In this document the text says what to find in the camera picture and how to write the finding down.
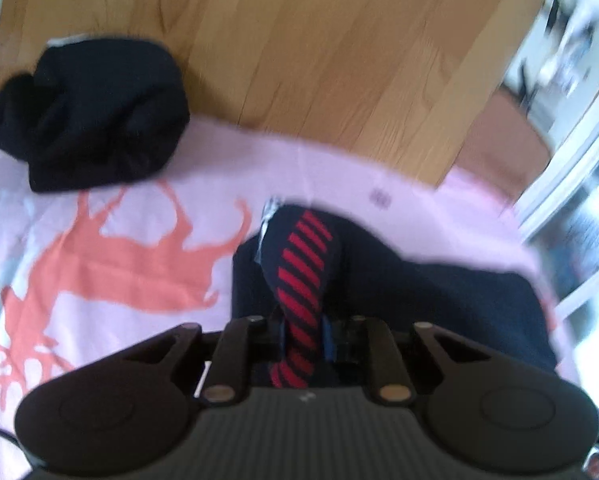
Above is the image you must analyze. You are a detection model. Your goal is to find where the black fleece garment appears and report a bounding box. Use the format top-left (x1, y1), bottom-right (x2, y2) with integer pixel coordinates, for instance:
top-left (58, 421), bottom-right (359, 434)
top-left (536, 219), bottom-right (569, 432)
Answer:
top-left (0, 35), bottom-right (191, 194)

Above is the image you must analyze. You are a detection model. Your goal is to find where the wooden headboard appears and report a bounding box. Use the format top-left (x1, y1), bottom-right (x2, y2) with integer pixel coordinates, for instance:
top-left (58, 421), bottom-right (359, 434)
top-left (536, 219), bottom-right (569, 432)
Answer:
top-left (0, 0), bottom-right (566, 190)

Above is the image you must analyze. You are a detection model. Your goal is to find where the white hanging object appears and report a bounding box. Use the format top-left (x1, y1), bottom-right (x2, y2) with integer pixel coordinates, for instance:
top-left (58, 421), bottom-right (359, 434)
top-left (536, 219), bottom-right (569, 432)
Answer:
top-left (537, 0), bottom-right (599, 93)

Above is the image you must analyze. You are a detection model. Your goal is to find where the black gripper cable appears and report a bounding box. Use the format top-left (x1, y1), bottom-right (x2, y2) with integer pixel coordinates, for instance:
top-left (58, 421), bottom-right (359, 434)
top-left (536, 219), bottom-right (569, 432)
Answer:
top-left (0, 422), bottom-right (26, 457)

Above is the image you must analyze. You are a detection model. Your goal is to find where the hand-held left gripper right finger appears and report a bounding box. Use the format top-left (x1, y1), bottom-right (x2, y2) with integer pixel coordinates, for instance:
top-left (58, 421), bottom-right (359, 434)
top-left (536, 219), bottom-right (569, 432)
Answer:
top-left (323, 314), bottom-right (490, 405)

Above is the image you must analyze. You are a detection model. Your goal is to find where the navy reindeer pattern sweater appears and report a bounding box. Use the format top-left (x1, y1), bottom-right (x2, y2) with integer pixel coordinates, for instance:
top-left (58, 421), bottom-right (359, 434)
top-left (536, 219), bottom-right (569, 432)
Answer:
top-left (232, 202), bottom-right (560, 391)

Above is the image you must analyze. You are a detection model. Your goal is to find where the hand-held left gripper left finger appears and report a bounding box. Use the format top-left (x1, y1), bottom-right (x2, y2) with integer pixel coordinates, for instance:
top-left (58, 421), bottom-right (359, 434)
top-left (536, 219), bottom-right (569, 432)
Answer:
top-left (122, 314), bottom-right (286, 407)

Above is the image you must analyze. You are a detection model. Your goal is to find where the brown mesh cushion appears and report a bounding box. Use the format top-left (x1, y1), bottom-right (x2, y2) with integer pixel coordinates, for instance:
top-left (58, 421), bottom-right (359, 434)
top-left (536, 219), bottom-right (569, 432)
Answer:
top-left (453, 89), bottom-right (556, 207)

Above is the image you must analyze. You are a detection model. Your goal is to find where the pink deer print bed sheet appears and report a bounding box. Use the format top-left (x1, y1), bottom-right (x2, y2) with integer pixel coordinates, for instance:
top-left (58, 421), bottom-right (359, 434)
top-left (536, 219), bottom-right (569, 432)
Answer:
top-left (0, 74), bottom-right (580, 461)

